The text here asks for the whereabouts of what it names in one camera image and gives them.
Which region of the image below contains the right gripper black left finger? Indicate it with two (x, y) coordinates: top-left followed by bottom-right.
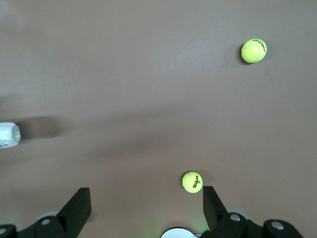
(0, 187), (92, 238)

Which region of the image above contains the white blue tennis ball can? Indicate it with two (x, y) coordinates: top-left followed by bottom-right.
(0, 121), (21, 149)

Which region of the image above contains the brown table cover mat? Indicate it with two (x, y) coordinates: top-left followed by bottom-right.
(0, 0), (317, 238)

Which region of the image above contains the yellow Wilson tennis ball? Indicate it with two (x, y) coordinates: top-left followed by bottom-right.
(182, 171), (204, 193)

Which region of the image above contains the yellow Head tennis ball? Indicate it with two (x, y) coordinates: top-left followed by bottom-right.
(241, 38), (269, 63)

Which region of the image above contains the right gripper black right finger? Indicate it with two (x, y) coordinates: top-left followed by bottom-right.
(200, 185), (305, 238)

